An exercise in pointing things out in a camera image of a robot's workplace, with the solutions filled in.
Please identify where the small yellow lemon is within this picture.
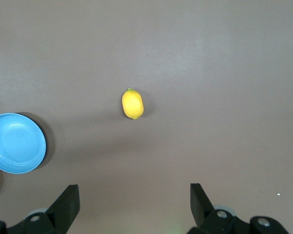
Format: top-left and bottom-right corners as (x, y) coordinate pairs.
(122, 88), (145, 120)

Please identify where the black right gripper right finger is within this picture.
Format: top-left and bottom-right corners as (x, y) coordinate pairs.
(187, 183), (293, 234)

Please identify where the blue round plate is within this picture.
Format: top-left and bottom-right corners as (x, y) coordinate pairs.
(0, 113), (47, 175)

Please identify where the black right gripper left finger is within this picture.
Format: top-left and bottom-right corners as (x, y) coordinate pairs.
(0, 184), (81, 234)

